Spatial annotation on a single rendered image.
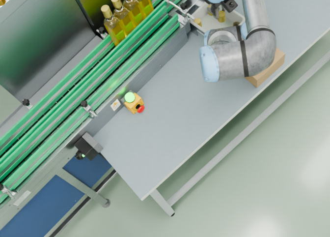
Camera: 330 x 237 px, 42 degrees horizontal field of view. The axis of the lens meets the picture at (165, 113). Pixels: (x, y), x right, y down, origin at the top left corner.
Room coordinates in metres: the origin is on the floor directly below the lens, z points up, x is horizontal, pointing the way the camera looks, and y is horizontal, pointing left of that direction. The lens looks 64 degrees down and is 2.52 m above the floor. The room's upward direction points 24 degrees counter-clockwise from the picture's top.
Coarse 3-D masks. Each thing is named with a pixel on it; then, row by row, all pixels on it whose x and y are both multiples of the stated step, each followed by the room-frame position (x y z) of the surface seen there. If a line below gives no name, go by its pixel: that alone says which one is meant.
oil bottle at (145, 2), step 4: (140, 0) 1.23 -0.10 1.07; (144, 0) 1.24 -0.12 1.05; (148, 0) 1.24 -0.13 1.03; (140, 4) 1.23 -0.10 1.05; (144, 4) 1.23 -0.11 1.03; (148, 4) 1.24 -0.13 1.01; (144, 8) 1.23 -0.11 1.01; (148, 8) 1.24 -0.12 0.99; (152, 8) 1.25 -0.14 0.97; (144, 12) 1.23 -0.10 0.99; (148, 12) 1.24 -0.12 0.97; (144, 16) 1.23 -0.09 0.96
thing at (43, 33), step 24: (24, 0) 1.22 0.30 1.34; (48, 0) 1.27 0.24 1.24; (72, 0) 1.31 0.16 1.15; (0, 24) 1.19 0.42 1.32; (24, 24) 1.22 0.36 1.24; (48, 24) 1.25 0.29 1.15; (72, 24) 1.29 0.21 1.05; (96, 24) 1.33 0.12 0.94; (0, 48) 1.17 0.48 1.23; (24, 48) 1.19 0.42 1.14; (48, 48) 1.23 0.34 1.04; (72, 48) 1.26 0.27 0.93; (0, 72) 1.14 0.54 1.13; (24, 72) 1.17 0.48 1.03; (48, 72) 1.20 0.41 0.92; (24, 96) 1.14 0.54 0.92
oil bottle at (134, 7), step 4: (124, 0) 1.25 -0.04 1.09; (132, 0) 1.23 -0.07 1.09; (136, 0) 1.23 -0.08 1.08; (124, 4) 1.24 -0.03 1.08; (128, 4) 1.22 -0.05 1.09; (132, 4) 1.22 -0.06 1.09; (136, 4) 1.22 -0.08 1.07; (128, 8) 1.22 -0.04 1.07; (132, 8) 1.21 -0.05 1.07; (136, 8) 1.22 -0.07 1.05; (140, 8) 1.23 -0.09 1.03; (132, 12) 1.21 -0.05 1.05; (136, 12) 1.21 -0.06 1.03; (140, 12) 1.22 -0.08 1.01; (132, 16) 1.21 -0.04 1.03; (136, 16) 1.21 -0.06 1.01; (140, 16) 1.22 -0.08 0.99; (136, 20) 1.21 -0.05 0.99; (140, 20) 1.22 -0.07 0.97; (136, 24) 1.21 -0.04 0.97
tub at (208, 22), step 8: (200, 8) 1.24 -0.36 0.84; (200, 16) 1.23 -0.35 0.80; (208, 16) 1.23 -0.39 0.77; (232, 16) 1.15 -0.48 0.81; (240, 16) 1.11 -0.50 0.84; (192, 24) 1.18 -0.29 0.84; (208, 24) 1.19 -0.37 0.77; (216, 24) 1.17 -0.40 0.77; (224, 24) 1.15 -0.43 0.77; (232, 24) 1.13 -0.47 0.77; (240, 24) 1.07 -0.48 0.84
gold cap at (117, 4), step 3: (111, 0) 1.22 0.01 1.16; (114, 0) 1.21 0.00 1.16; (117, 0) 1.20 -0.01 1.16; (120, 0) 1.22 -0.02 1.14; (114, 3) 1.21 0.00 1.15; (117, 3) 1.20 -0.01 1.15; (120, 3) 1.21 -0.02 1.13; (114, 6) 1.21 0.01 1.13; (117, 6) 1.20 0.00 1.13; (120, 6) 1.20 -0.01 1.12
